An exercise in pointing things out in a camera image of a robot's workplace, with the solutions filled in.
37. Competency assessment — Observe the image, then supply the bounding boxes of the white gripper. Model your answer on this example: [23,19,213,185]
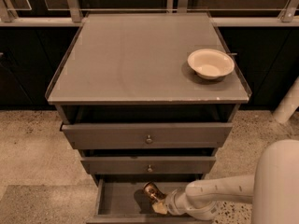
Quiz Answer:
[152,189,187,216]

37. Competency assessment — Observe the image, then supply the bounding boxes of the orange soda can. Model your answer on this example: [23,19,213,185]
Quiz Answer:
[143,182,166,203]

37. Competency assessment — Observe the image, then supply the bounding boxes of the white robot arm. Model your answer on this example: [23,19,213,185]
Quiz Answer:
[153,139,299,224]

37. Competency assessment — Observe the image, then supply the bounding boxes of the middle drawer metal knob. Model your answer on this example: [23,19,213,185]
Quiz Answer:
[147,165,153,173]

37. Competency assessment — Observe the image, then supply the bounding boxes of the drawer metal knob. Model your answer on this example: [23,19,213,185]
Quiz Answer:
[145,135,153,144]
[147,165,153,173]

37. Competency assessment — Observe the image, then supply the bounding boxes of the bottom grey drawer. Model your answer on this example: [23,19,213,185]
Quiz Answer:
[86,176,211,224]

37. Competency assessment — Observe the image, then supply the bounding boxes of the grey drawer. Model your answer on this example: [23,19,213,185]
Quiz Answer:
[81,156,216,175]
[62,122,232,149]
[86,176,211,224]

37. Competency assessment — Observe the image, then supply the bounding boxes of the middle grey drawer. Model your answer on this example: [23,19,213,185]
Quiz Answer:
[81,156,216,175]

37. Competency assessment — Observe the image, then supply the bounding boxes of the top drawer metal knob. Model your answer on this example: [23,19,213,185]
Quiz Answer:
[145,135,153,144]

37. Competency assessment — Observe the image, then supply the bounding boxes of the top grey drawer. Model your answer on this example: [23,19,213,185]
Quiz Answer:
[62,122,232,149]

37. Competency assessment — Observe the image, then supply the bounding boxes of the grey drawer cabinet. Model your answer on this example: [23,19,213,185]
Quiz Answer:
[45,12,252,224]

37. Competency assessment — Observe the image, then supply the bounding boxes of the white paper bowl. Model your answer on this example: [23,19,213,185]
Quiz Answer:
[187,49,235,80]

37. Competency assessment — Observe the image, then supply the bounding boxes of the white pipe post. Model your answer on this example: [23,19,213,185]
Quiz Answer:
[273,77,299,123]

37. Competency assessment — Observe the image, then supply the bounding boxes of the metal railing frame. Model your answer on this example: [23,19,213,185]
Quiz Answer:
[0,0,299,27]

